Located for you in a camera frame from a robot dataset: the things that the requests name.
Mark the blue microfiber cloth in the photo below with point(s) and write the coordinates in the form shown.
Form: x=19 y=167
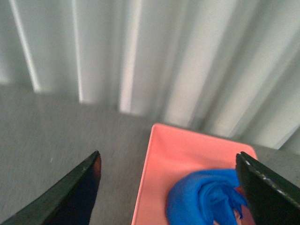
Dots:
x=205 y=197

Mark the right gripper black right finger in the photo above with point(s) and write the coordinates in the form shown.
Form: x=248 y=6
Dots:
x=271 y=199

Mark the white pleated curtain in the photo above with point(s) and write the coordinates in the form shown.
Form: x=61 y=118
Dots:
x=229 y=68

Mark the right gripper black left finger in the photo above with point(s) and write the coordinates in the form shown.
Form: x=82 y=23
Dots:
x=68 y=202

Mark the pink plastic box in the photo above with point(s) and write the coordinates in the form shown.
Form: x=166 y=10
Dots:
x=172 y=154

